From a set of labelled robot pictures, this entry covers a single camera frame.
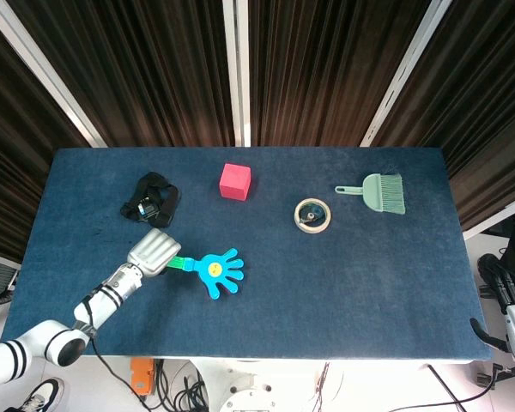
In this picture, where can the small metal part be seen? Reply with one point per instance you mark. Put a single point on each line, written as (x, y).
(310, 216)

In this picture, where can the green hand brush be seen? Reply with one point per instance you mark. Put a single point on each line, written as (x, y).
(379, 193)

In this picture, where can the brown pleated curtain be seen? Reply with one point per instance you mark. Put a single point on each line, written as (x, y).
(8, 150)
(154, 64)
(489, 107)
(317, 64)

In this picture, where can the white aluminium frame post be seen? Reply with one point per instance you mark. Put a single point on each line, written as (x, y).
(498, 219)
(405, 68)
(0, 258)
(38, 64)
(237, 73)

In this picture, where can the white black sneaker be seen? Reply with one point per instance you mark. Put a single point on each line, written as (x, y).
(43, 395)

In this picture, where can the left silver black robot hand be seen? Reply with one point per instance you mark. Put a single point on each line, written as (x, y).
(154, 251)

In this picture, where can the orange box device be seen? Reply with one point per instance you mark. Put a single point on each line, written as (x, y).
(142, 377)

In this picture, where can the pink foam cube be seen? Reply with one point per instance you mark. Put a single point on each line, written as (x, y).
(235, 180)

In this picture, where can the beige masking tape roll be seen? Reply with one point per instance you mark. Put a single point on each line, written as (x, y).
(300, 227)

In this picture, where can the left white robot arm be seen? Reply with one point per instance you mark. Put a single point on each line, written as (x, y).
(107, 300)

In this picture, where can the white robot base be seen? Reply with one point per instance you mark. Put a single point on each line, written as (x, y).
(249, 390)

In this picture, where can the blue felt table cloth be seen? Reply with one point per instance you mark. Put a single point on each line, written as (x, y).
(369, 292)

